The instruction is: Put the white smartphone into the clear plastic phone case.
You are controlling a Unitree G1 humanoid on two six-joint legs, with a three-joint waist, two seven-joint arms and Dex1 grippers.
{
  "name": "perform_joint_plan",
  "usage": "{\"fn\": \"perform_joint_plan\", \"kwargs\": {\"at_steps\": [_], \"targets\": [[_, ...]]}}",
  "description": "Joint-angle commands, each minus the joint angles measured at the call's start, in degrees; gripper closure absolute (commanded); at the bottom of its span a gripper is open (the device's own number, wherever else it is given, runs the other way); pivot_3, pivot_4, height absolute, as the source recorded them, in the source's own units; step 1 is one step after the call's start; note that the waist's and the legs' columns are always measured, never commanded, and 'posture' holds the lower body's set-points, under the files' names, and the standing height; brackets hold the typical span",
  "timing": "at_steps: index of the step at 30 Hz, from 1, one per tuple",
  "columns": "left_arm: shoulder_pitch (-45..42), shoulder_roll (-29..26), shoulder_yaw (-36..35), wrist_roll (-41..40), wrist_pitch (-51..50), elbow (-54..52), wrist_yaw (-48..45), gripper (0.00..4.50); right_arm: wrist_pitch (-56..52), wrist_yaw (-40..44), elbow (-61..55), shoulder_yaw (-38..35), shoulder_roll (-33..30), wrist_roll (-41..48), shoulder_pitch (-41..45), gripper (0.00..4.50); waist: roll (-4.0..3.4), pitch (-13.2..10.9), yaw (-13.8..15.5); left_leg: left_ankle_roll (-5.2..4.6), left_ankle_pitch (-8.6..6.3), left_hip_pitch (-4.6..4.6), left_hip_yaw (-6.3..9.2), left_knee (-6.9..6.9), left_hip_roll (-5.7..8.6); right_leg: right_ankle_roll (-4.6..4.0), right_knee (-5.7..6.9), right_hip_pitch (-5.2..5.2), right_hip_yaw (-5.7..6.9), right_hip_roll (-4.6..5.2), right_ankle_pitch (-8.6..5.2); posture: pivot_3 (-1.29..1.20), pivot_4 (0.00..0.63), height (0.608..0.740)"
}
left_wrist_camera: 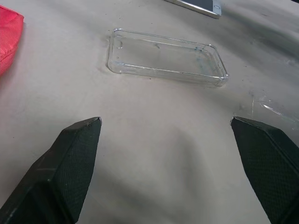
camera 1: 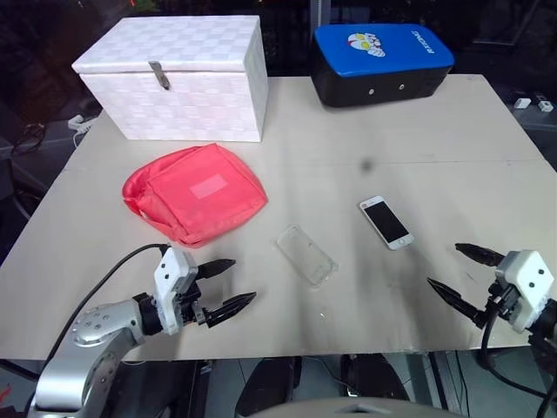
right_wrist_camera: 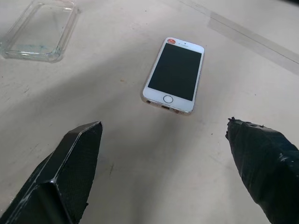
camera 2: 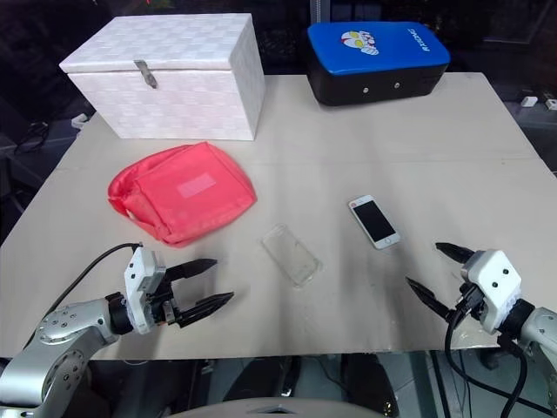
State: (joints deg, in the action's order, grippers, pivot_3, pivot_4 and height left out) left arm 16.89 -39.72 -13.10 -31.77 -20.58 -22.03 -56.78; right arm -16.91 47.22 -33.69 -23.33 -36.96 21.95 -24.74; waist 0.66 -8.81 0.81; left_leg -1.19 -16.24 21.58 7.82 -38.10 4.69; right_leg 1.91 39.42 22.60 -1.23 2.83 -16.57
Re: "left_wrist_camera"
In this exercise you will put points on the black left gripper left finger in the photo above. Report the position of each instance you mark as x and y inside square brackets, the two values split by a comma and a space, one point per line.
[58, 177]

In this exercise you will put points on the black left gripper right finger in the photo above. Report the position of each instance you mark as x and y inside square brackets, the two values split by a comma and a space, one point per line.
[271, 168]

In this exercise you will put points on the white smartphone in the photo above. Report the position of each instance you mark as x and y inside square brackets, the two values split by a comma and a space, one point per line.
[205, 6]

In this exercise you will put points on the clear plastic phone case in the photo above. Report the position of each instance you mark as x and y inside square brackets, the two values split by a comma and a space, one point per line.
[163, 58]

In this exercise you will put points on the red mesh fabric bag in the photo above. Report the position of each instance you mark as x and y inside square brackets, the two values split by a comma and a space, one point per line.
[9, 39]

